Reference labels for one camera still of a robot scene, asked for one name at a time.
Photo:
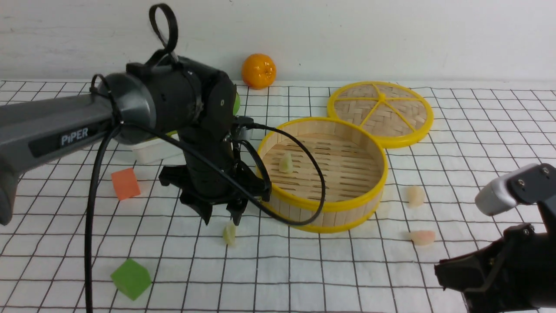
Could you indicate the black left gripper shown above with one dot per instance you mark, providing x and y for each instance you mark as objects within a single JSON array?
[{"x": 200, "y": 182}]

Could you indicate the light green dumpling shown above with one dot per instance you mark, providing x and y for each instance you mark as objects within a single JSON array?
[{"x": 229, "y": 234}]

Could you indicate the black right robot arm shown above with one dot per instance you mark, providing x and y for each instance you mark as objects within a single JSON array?
[{"x": 549, "y": 208}]

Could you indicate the green lidded storage box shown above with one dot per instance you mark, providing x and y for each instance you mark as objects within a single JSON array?
[{"x": 153, "y": 150}]

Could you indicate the pink dumpling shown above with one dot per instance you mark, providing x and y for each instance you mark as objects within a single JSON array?
[{"x": 422, "y": 237}]

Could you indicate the white checkered tablecloth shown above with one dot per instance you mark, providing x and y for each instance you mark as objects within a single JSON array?
[{"x": 481, "y": 131}]

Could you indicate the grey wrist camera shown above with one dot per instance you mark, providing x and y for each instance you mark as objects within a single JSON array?
[{"x": 531, "y": 184}]

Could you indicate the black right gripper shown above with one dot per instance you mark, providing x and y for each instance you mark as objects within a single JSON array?
[{"x": 515, "y": 273}]

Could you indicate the woven bamboo steamer lid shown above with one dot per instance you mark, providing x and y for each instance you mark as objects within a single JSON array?
[{"x": 396, "y": 116}]

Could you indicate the green foam cube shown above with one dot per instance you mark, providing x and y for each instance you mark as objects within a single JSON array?
[{"x": 131, "y": 278}]

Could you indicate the orange toy fruit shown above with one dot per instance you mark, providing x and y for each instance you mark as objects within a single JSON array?
[{"x": 258, "y": 71}]

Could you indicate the white dumpling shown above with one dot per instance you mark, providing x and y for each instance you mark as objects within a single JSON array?
[{"x": 416, "y": 196}]

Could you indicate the bamboo steamer tray yellow rim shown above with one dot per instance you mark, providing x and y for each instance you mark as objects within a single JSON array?
[{"x": 352, "y": 162}]

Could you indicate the pale green dumpling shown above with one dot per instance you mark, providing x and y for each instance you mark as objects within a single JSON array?
[{"x": 286, "y": 163}]

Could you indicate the orange foam cube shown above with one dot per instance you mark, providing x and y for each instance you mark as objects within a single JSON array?
[{"x": 125, "y": 184}]

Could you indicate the green watermelon toy ball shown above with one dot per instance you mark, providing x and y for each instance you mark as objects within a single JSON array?
[{"x": 237, "y": 104}]

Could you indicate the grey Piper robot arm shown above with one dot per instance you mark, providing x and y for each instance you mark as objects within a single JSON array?
[{"x": 186, "y": 96}]

